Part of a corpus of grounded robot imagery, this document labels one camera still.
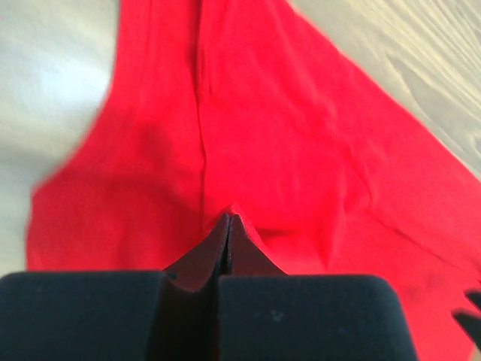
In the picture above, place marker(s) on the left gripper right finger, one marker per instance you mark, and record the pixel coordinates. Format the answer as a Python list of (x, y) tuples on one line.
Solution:
[(265, 314)]

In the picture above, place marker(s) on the red t-shirt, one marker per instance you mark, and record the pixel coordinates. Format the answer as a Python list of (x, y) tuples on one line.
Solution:
[(244, 106)]

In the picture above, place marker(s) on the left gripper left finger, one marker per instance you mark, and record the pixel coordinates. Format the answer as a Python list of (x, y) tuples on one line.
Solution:
[(139, 315)]

